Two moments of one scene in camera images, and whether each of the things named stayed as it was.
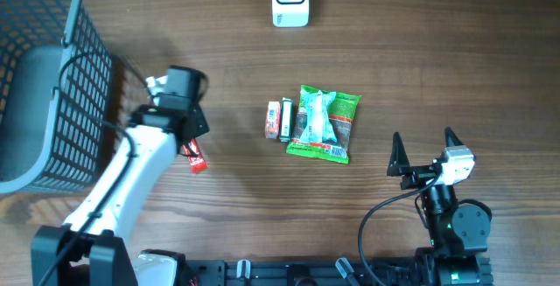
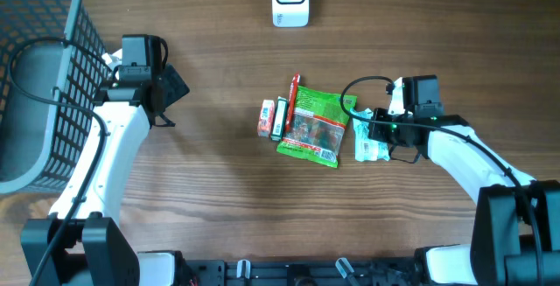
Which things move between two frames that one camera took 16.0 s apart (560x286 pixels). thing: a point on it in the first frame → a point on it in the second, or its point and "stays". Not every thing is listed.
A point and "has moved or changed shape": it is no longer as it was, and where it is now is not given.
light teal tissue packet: (320, 128) → (367, 149)
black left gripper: (202, 125) → (175, 87)
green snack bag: (343, 111) has moved or changed shape
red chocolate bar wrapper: (198, 163) → (293, 92)
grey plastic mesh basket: (56, 85) stays
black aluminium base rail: (395, 271) stays
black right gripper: (400, 163) → (377, 133)
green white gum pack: (286, 120) has moved or changed shape
